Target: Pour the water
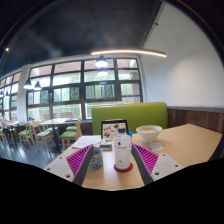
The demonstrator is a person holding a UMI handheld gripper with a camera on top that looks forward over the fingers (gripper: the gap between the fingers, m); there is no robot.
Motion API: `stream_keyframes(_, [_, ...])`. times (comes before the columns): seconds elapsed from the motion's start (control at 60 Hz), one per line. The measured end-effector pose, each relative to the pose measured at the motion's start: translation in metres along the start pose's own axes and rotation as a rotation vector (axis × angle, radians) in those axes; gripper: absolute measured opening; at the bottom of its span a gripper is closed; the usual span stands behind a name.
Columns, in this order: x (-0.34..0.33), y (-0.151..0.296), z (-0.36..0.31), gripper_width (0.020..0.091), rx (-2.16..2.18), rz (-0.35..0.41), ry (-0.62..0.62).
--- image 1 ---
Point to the small wooden dining table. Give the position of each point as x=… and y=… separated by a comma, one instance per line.
x=13, y=123

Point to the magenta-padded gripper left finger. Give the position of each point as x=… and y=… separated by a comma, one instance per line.
x=78, y=160

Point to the group of green-seated wooden chairs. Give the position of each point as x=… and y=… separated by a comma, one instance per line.
x=68, y=134

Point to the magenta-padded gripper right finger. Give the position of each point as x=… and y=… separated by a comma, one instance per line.
x=148, y=160

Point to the flat round red coaster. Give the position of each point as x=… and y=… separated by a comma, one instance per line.
x=128, y=169

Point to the small blue-capped bottle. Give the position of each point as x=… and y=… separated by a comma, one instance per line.
x=130, y=136

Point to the clear plastic water bottle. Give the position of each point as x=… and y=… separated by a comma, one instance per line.
x=122, y=150

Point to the open white book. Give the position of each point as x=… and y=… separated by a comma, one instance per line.
x=85, y=141

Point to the white ceramic bowl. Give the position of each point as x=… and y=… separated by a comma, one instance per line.
x=149, y=133

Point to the person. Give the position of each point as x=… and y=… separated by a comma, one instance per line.
x=4, y=120

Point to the green speckled enamel mug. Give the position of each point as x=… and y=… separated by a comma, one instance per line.
x=97, y=160

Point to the group of black pendant lamps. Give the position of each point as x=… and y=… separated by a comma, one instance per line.
x=101, y=62

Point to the curved linear ceiling light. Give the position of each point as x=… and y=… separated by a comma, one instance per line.
x=133, y=51

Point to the large wooden dining table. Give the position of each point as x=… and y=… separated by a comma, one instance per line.
x=53, y=121

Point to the white paper napkin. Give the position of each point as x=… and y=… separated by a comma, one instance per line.
x=156, y=146

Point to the green upholstered bench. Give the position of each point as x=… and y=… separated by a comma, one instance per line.
x=146, y=113

